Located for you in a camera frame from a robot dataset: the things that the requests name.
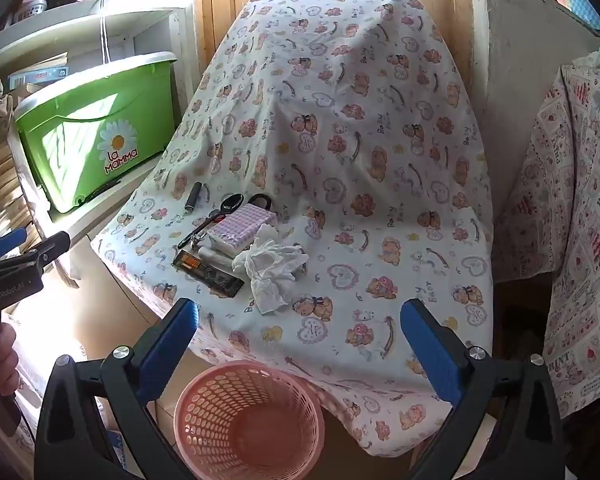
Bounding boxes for bear printed cloth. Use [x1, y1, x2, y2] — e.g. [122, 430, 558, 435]
[91, 0, 496, 458]

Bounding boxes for white hanging string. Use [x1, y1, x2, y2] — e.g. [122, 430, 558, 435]
[100, 10, 113, 63]

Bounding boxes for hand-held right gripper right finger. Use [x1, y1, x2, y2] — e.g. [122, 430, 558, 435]
[399, 298, 566, 480]

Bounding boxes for person's left hand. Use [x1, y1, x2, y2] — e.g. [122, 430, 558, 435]
[0, 330, 21, 403]

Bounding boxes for white low cabinet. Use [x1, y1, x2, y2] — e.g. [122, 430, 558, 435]
[2, 200, 181, 441]

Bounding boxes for black cylinder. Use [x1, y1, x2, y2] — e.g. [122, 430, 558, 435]
[185, 181, 204, 212]

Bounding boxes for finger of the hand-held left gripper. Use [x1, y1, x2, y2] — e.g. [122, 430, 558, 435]
[0, 231, 72, 275]
[0, 227, 29, 264]

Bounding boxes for white plastic bag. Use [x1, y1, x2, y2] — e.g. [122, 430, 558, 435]
[572, 47, 600, 68]

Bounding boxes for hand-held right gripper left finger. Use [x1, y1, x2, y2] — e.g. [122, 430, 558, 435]
[34, 298, 201, 480]

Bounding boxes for blue flat box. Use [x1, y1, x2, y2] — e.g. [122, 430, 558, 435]
[7, 66, 71, 88]

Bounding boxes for pink plastic basket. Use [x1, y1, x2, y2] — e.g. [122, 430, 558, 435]
[174, 360, 326, 480]

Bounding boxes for beige book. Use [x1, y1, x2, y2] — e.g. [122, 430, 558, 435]
[22, 52, 70, 72]

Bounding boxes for white tissue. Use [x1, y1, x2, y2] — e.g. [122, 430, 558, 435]
[231, 224, 310, 316]

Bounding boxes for green storage box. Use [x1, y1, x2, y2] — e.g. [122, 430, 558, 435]
[12, 51, 178, 213]

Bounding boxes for white plastic tube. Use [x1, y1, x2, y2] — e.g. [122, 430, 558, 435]
[200, 244, 236, 261]

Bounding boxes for pink checkered tissue pack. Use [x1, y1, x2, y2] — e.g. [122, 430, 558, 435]
[207, 204, 277, 256]

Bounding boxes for black handled scissors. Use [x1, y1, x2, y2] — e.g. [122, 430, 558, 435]
[177, 192, 247, 251]

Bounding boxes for black coffee sachet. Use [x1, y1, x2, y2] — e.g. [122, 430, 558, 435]
[172, 251, 245, 298]

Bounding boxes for white shelf unit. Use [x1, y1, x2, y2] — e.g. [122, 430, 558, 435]
[0, 0, 196, 241]

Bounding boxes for red printed cloth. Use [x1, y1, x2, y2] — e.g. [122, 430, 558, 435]
[495, 62, 600, 418]

